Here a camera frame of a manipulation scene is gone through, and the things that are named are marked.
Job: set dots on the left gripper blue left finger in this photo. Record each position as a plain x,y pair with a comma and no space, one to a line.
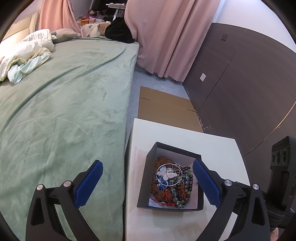
85,182

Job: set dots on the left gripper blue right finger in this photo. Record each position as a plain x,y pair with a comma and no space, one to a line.
206,179

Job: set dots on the black jewelry box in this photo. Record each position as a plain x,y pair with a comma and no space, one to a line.
185,196

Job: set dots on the thin silver bangle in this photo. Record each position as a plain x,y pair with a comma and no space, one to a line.
177,169

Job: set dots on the white butterfly pendant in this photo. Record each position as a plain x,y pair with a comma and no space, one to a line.
166,175

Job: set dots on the flattened brown cardboard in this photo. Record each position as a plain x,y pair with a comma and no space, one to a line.
167,109

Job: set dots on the white crumpled duvet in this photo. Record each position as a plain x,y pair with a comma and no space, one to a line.
28,54

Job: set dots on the grey plush pillow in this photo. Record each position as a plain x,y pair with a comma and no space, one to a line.
64,34

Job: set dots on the pink curtain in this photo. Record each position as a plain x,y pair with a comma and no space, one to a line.
58,14
169,33

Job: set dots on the black clothing pile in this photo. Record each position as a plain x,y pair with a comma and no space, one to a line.
119,31

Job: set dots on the white wall socket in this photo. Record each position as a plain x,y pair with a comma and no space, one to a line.
202,77

